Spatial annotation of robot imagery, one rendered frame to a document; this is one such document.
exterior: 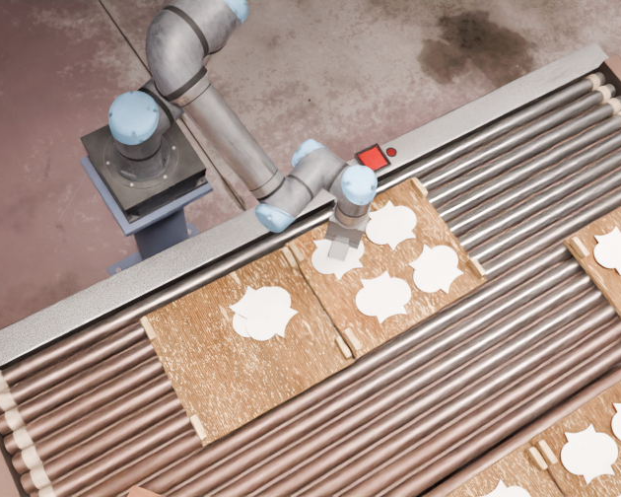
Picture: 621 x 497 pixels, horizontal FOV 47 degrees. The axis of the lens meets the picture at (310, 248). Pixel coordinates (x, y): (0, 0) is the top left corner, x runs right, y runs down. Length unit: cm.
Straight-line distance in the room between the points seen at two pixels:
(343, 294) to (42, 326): 74
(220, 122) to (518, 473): 106
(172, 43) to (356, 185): 46
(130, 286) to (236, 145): 58
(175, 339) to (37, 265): 126
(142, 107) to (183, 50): 41
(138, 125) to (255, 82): 158
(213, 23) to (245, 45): 198
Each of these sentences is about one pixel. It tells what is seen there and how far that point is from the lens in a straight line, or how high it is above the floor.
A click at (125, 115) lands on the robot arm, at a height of 119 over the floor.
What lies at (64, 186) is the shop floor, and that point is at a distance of 308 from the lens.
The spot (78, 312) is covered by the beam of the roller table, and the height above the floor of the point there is 92.
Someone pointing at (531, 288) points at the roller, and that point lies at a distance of 197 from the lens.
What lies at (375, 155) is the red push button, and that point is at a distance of 202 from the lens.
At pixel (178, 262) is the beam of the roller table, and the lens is 187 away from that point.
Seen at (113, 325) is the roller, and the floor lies 92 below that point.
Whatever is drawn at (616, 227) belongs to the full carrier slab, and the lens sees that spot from 212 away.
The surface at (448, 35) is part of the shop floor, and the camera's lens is 358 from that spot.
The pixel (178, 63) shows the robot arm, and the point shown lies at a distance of 138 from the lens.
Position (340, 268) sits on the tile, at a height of 94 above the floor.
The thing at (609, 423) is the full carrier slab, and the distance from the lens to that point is 193.
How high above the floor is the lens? 264
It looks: 66 degrees down
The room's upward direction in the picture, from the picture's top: 12 degrees clockwise
